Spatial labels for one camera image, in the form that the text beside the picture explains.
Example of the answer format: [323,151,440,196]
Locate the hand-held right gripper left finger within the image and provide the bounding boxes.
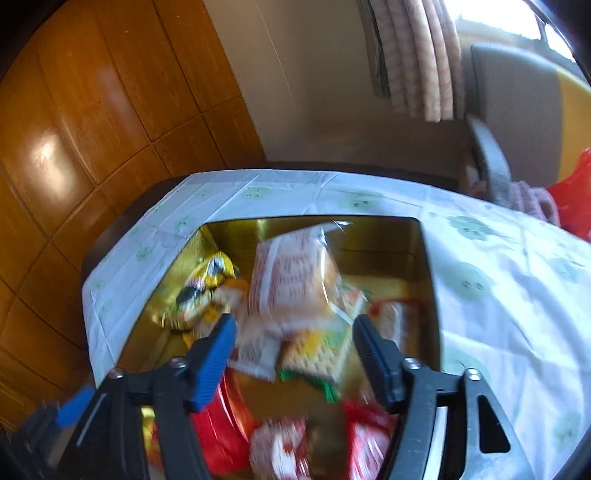
[60,315,237,480]

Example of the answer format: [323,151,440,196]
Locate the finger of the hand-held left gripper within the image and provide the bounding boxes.
[56,388,95,428]

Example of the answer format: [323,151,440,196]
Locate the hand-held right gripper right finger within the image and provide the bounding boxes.
[353,314,536,480]

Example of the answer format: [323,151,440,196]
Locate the small white snack packet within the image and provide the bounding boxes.
[228,330,280,381]

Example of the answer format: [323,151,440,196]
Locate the grain bar packet red ends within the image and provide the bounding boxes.
[369,298,426,352]

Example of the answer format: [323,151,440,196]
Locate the clear cracker packet green ends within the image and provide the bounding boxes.
[279,286,370,402]

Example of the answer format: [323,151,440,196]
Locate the long red snack packet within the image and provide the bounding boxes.
[203,378,254,472]

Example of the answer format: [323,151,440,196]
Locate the shiny red twisted packet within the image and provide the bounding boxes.
[346,401,398,480]

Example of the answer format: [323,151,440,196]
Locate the yellow and dark green packet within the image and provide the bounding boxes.
[178,251,241,330]

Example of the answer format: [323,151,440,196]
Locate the white packet with red edge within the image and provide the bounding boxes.
[249,415,310,480]

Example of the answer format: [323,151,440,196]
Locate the clear bread packet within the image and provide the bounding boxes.
[245,222,352,333]

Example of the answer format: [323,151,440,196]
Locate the gold-lined dark red tin box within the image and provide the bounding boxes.
[115,215,444,480]

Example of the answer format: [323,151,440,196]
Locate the pink cloth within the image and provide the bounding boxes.
[466,178,559,227]

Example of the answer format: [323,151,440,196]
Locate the red plastic bag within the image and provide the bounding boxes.
[545,148,591,243]

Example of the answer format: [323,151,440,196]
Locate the grey yellow blue sofa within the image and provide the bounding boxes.
[462,44,591,241]

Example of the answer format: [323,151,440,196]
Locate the beige patterned curtain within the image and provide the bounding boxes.
[367,0,467,123]

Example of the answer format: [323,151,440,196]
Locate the window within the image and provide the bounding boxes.
[455,0,573,61]

